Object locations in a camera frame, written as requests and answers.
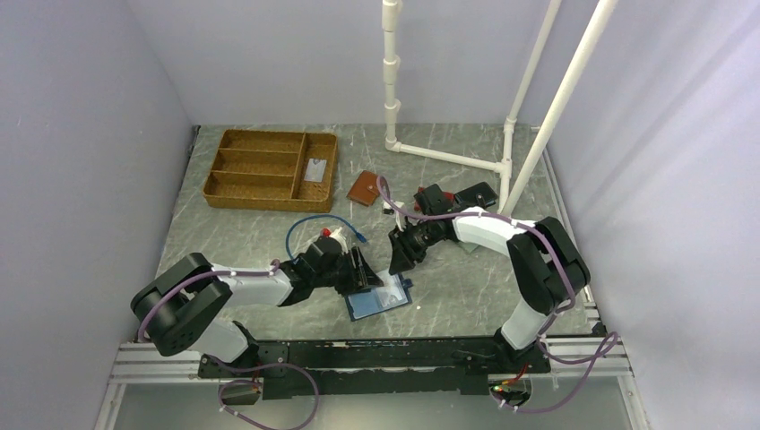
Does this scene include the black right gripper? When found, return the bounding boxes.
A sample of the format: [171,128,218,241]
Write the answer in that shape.
[388,218,440,276]

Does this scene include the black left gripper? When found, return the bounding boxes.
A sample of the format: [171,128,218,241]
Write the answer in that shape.
[313,245,384,297]

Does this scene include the blue leather card holder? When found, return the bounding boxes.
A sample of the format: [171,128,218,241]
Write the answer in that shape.
[345,270,413,322]

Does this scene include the white credit card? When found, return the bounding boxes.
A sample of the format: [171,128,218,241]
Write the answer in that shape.
[303,158,327,183]

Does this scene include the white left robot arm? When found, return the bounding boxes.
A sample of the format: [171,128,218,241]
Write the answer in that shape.
[130,236,384,376]

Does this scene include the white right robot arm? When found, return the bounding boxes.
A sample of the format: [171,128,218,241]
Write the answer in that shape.
[388,182,592,372]

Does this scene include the brown leather card holder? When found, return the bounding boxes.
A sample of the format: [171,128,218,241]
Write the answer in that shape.
[347,170,380,207]

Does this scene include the black leather card holder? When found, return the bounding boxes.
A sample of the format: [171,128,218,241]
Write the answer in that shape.
[454,182,498,209]

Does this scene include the wicker cutlery tray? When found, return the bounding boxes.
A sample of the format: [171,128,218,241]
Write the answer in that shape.
[203,129,339,213]

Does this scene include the blue ethernet cable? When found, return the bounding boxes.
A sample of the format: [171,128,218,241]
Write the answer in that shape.
[284,213,369,261]

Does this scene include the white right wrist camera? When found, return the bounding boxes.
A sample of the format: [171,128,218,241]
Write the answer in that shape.
[382,201,408,231]

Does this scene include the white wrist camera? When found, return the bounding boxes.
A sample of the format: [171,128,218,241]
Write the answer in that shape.
[382,201,408,231]
[321,227,350,253]

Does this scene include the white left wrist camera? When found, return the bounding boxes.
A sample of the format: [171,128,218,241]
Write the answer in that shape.
[321,227,350,253]

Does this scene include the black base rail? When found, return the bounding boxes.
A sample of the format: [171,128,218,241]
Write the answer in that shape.
[197,336,551,400]

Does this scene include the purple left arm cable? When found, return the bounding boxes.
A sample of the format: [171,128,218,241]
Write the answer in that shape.
[136,258,321,430]

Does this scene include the white pvc pipe frame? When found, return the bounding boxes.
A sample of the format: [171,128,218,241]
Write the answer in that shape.
[380,0,620,215]

